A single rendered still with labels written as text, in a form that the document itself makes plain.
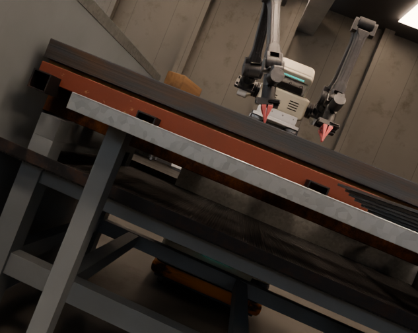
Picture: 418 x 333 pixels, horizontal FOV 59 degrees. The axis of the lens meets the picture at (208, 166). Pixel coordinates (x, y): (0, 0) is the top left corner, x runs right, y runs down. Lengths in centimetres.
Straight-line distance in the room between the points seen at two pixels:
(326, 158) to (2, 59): 82
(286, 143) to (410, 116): 1154
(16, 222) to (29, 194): 8
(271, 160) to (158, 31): 1129
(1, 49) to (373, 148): 1138
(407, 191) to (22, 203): 98
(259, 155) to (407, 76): 1174
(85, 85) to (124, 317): 62
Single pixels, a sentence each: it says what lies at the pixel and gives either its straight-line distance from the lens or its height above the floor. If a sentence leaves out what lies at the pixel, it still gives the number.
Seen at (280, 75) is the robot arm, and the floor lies 113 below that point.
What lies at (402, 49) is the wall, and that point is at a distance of 1272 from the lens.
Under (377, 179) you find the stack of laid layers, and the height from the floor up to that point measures 84.
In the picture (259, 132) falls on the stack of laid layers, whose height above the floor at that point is 84.
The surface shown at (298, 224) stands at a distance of 175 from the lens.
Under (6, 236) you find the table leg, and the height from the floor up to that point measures 33.
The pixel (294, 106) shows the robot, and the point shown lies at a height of 116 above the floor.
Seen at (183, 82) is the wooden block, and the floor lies 90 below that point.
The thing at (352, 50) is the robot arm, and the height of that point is 145.
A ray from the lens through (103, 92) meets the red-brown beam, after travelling 102.
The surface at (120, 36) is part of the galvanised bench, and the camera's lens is 155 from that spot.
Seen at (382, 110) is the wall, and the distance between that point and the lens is 1215.
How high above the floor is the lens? 74
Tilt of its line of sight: 2 degrees down
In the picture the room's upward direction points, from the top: 22 degrees clockwise
